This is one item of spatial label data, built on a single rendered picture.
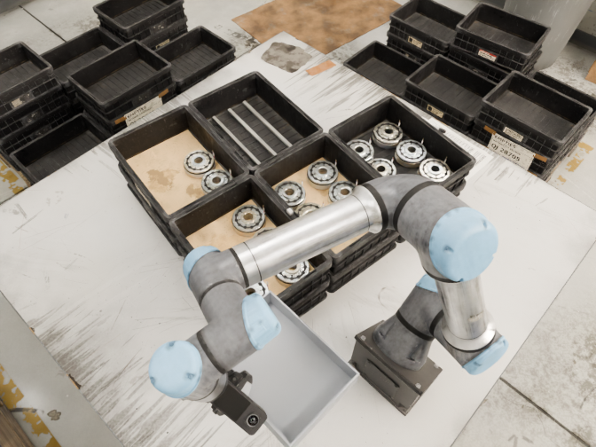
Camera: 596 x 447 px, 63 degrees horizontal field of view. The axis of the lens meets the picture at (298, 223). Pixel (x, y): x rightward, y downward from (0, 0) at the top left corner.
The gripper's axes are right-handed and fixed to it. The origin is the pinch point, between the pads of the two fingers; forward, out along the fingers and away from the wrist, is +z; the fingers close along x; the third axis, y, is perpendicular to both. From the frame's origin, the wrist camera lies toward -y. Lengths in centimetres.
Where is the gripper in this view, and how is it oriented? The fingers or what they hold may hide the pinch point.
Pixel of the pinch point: (244, 396)
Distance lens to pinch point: 105.5
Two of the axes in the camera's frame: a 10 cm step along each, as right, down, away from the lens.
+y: -7.7, -5.3, 3.6
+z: 1.5, 4.0, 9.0
